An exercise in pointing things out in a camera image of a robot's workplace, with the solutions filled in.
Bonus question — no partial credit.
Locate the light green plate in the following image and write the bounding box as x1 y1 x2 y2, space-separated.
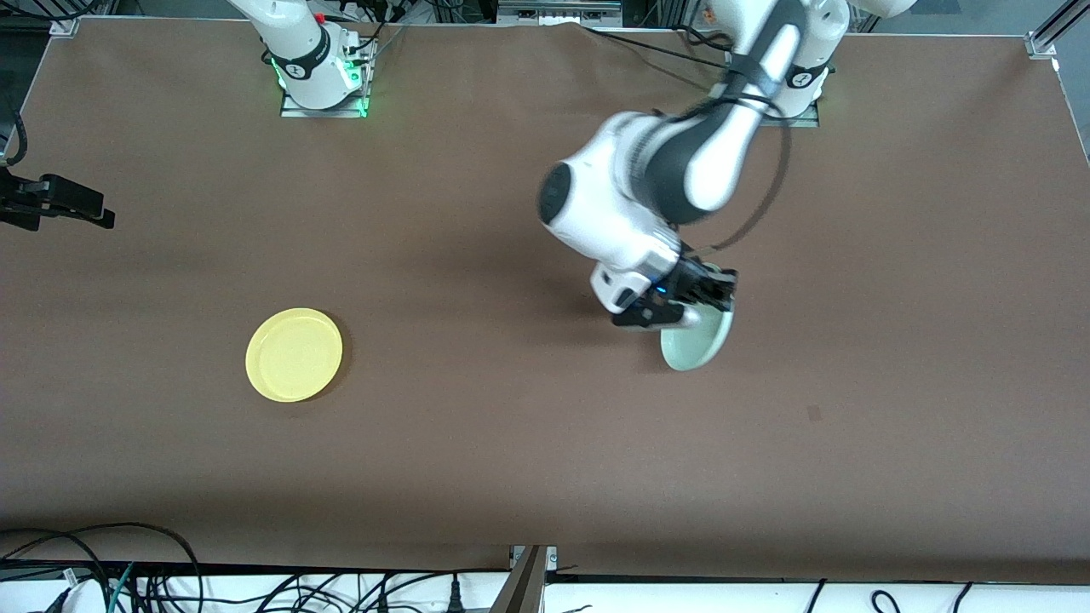
660 302 736 373

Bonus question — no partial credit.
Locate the yellow plate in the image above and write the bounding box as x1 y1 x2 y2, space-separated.
245 307 344 404

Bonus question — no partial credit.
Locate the brown table cover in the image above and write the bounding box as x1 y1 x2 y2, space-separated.
0 17 1090 585

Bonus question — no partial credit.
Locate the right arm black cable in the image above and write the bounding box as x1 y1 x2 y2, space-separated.
7 94 30 167

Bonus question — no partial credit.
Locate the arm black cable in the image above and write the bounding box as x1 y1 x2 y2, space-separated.
7 94 30 167
681 85 793 253

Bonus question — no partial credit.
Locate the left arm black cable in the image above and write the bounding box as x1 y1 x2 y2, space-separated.
681 85 793 253

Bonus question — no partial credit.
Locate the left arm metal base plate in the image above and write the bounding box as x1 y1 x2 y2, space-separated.
760 100 821 129

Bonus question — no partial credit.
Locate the long black table cable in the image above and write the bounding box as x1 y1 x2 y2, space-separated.
582 24 733 71

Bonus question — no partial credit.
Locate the aluminium frame post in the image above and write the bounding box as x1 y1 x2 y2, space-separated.
489 545 559 613

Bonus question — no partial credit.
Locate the large looped black cable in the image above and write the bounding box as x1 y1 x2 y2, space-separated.
0 521 204 613

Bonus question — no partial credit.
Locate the teal cable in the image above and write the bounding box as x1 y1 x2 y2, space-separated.
106 562 137 613

